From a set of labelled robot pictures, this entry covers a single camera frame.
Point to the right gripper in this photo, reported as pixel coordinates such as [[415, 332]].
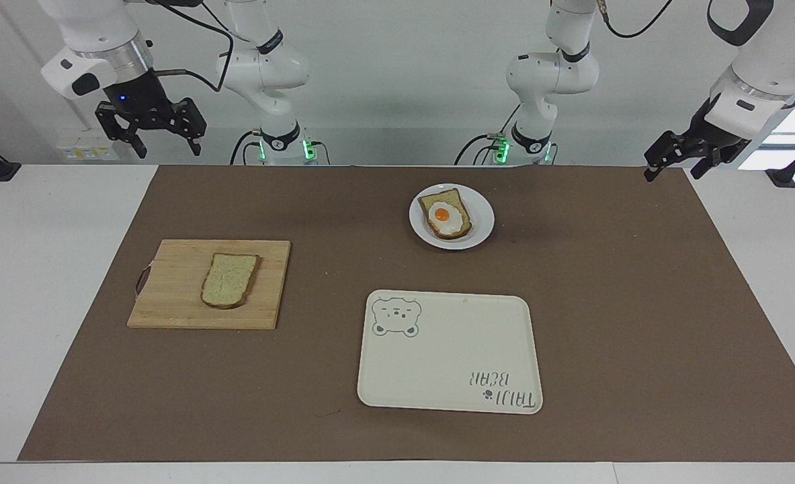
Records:
[[138, 97]]

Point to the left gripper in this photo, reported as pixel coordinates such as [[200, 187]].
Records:
[[713, 131]]

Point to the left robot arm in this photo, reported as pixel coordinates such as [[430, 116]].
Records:
[[552, 74]]

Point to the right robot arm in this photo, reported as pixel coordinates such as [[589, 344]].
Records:
[[263, 67]]

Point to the white round plate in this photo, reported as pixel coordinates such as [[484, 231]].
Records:
[[481, 222]]

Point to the wooden cutting board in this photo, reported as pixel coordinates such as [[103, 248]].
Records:
[[169, 282]]

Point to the bread slice with green spread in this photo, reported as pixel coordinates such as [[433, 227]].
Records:
[[230, 279]]

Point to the fried egg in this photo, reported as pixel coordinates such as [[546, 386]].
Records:
[[445, 218]]

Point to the toasted bread slice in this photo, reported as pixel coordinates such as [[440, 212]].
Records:
[[437, 200]]

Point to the cream tray with bear print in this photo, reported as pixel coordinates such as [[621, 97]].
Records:
[[451, 353]]

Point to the white wall socket strip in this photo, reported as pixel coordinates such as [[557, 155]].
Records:
[[88, 151]]

